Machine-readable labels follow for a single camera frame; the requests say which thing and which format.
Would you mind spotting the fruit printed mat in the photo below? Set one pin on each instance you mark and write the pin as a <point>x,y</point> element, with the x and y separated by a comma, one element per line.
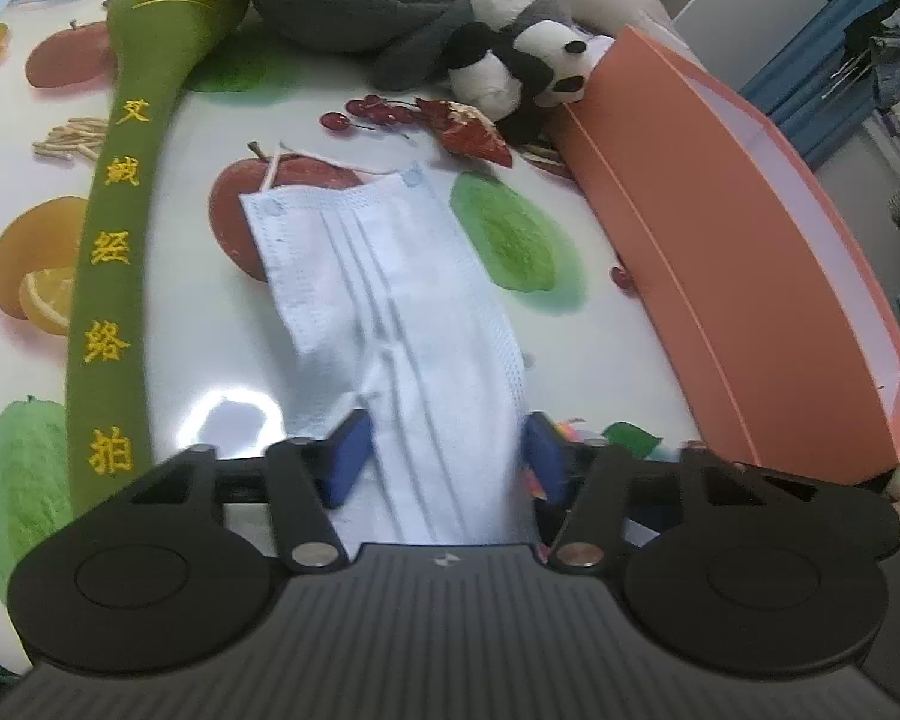
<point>195,330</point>

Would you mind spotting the panda plush toy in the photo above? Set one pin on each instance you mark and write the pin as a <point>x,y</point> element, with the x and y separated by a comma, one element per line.
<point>525,75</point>

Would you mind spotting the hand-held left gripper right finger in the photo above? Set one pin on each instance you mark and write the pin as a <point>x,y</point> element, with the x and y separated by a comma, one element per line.
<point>544,457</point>

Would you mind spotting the light blue face mask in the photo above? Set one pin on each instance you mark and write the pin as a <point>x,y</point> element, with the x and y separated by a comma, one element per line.
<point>390,300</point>

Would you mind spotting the green embroidered massage stick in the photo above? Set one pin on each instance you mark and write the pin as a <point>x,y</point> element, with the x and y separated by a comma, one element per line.
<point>112,255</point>

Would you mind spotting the orange cardboard box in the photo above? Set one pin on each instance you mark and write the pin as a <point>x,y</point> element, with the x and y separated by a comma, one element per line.
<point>720,225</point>

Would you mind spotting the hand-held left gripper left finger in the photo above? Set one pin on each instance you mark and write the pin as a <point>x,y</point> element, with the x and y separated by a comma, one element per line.
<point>349,457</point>

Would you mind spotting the blue curtain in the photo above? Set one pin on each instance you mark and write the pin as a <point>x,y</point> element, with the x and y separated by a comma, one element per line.
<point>810,82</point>

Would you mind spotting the red foil packet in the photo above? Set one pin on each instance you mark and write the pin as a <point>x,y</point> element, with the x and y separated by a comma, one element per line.
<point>469,131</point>

